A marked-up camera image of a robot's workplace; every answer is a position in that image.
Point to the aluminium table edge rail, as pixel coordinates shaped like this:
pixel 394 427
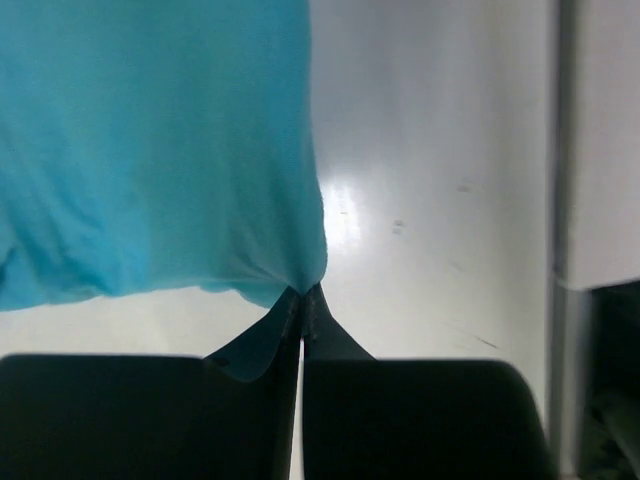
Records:
pixel 570 315

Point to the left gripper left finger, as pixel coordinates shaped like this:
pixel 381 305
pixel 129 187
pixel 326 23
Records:
pixel 228 415

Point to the cyan t shirt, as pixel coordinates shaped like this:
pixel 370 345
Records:
pixel 150 145

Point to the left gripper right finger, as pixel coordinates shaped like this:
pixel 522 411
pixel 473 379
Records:
pixel 365 418

